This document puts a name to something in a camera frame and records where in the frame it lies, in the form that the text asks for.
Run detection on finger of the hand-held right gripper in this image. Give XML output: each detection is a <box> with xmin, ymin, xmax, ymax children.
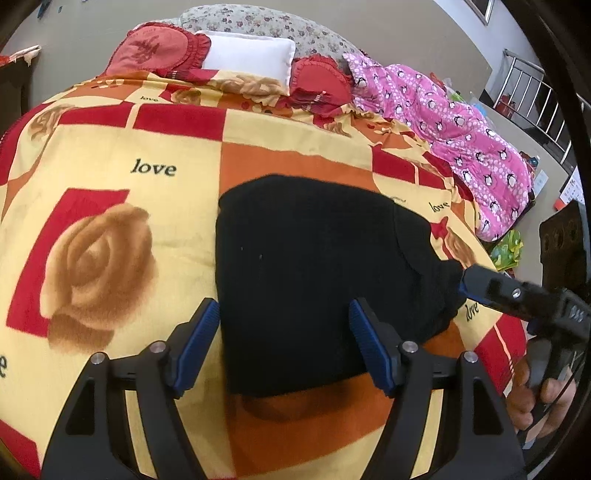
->
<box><xmin>458</xmin><ymin>264</ymin><xmax>537</xmax><ymax>325</ymax></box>

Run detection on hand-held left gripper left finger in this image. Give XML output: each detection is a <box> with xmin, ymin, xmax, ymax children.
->
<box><xmin>41</xmin><ymin>298</ymin><xmax>221</xmax><ymax>480</ymax></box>

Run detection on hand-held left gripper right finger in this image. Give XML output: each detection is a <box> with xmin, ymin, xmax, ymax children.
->
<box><xmin>348</xmin><ymin>298</ymin><xmax>527</xmax><ymax>480</ymax></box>

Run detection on black pants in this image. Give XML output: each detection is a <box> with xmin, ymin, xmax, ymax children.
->
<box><xmin>215</xmin><ymin>174</ymin><xmax>467</xmax><ymax>398</ymax></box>

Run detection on person's right hand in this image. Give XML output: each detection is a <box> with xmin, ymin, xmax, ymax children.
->
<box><xmin>505</xmin><ymin>355</ymin><xmax>578</xmax><ymax>445</ymax></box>

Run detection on green printed cloth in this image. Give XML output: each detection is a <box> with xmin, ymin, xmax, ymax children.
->
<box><xmin>489</xmin><ymin>230</ymin><xmax>525</xmax><ymax>271</ymax></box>

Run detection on carved dark wooden furniture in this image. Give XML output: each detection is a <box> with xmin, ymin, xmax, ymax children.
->
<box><xmin>539</xmin><ymin>200</ymin><xmax>591</xmax><ymax>297</ymax></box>

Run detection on rose printed blanket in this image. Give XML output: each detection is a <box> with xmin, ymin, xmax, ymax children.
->
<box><xmin>0</xmin><ymin>69</ymin><xmax>529</xmax><ymax>480</ymax></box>

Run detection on pink penguin print quilt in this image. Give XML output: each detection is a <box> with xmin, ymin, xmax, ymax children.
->
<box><xmin>344</xmin><ymin>52</ymin><xmax>534</xmax><ymax>243</ymax></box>

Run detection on metal railing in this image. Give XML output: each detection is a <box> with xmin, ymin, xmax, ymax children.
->
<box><xmin>480</xmin><ymin>48</ymin><xmax>578</xmax><ymax>168</ymax></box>

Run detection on small red ruffled pillow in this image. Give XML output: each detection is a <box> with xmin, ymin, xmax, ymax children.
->
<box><xmin>290</xmin><ymin>54</ymin><xmax>354</xmax><ymax>116</ymax></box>

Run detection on white pillow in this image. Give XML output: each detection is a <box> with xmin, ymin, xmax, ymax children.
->
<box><xmin>196</xmin><ymin>31</ymin><xmax>297</xmax><ymax>95</ymax></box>

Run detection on large red ruffled pillow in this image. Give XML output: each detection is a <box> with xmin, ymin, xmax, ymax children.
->
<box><xmin>105</xmin><ymin>24</ymin><xmax>212</xmax><ymax>79</ymax></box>

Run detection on dark wooden table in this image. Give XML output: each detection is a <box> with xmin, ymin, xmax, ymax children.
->
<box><xmin>0</xmin><ymin>55</ymin><xmax>34</xmax><ymax>136</ymax></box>

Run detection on floral grey headboard pillow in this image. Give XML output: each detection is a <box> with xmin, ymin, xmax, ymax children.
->
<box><xmin>178</xmin><ymin>4</ymin><xmax>365</xmax><ymax>63</ymax></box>

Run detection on white fringed table cloth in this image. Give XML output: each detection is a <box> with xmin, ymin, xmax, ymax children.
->
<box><xmin>0</xmin><ymin>45</ymin><xmax>41</xmax><ymax>65</ymax></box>

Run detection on framed wall picture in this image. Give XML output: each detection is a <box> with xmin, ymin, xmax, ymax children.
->
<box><xmin>462</xmin><ymin>0</ymin><xmax>496</xmax><ymax>25</ymax></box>

